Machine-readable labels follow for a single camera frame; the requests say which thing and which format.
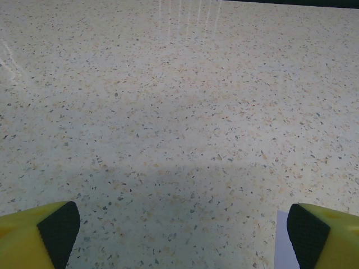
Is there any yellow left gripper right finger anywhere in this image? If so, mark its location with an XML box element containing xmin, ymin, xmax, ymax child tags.
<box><xmin>287</xmin><ymin>203</ymin><xmax>359</xmax><ymax>269</ymax></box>

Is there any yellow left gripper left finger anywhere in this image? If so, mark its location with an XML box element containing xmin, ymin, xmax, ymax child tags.
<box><xmin>0</xmin><ymin>201</ymin><xmax>81</xmax><ymax>269</ymax></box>

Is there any lilac paper sheet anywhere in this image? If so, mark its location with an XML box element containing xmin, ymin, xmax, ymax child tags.
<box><xmin>276</xmin><ymin>210</ymin><xmax>300</xmax><ymax>269</ymax></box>

